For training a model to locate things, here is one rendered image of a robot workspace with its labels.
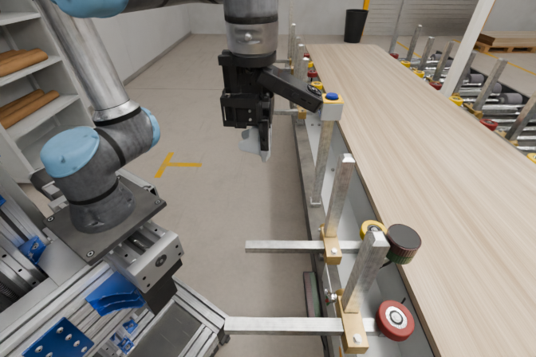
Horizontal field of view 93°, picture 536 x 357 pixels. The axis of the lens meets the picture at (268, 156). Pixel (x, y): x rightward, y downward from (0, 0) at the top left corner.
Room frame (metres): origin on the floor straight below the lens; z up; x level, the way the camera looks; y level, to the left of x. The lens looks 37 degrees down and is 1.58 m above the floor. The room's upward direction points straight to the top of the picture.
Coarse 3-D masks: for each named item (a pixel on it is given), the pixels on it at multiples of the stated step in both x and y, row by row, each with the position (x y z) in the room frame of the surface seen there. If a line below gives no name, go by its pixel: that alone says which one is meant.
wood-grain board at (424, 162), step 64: (320, 64) 2.22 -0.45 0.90; (384, 64) 2.22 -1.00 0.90; (384, 128) 1.14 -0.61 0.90; (448, 128) 1.14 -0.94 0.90; (384, 192) 0.68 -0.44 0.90; (448, 192) 0.68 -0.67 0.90; (512, 192) 0.68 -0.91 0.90; (448, 256) 0.42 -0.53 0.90; (512, 256) 0.42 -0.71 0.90; (448, 320) 0.25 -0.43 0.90; (512, 320) 0.25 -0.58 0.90
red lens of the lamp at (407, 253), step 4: (396, 224) 0.32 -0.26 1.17; (400, 224) 0.32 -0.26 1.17; (388, 228) 0.31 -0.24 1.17; (388, 232) 0.30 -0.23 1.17; (416, 232) 0.30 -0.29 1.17; (388, 236) 0.30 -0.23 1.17; (388, 240) 0.29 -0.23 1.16; (420, 240) 0.29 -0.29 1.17; (392, 244) 0.28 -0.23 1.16; (420, 244) 0.28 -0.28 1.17; (392, 248) 0.28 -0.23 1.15; (396, 248) 0.27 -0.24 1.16; (400, 248) 0.27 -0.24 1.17; (416, 248) 0.27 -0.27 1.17; (392, 252) 0.28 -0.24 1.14; (396, 252) 0.27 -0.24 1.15; (400, 252) 0.27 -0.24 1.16; (404, 252) 0.27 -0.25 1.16; (408, 252) 0.26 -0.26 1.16; (412, 252) 0.26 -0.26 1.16; (416, 252) 0.27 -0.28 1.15; (400, 256) 0.27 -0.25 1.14; (404, 256) 0.27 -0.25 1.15; (408, 256) 0.26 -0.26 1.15; (412, 256) 0.27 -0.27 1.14
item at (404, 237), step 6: (390, 228) 0.31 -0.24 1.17; (396, 228) 0.31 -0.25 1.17; (402, 228) 0.31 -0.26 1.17; (408, 228) 0.31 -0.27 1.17; (390, 234) 0.30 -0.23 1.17; (396, 234) 0.30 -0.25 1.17; (402, 234) 0.30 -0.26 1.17; (408, 234) 0.30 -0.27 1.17; (414, 234) 0.30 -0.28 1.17; (396, 240) 0.29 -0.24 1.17; (402, 240) 0.29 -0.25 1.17; (408, 240) 0.29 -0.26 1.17; (414, 240) 0.29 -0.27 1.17; (402, 246) 0.27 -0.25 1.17; (408, 246) 0.27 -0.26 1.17; (414, 246) 0.27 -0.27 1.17; (384, 258) 0.28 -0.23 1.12; (384, 264) 0.30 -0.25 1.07
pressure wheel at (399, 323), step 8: (384, 304) 0.28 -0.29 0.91; (392, 304) 0.28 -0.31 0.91; (400, 304) 0.28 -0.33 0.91; (376, 312) 0.27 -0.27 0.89; (384, 312) 0.26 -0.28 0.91; (392, 312) 0.26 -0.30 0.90; (400, 312) 0.26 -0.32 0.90; (408, 312) 0.26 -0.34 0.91; (376, 320) 0.26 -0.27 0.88; (384, 320) 0.25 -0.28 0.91; (392, 320) 0.25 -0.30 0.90; (400, 320) 0.25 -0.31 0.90; (408, 320) 0.25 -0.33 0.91; (384, 328) 0.23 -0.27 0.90; (392, 328) 0.23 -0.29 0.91; (400, 328) 0.23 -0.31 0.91; (408, 328) 0.23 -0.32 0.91; (392, 336) 0.22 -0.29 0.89; (400, 336) 0.21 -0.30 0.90; (408, 336) 0.22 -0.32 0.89
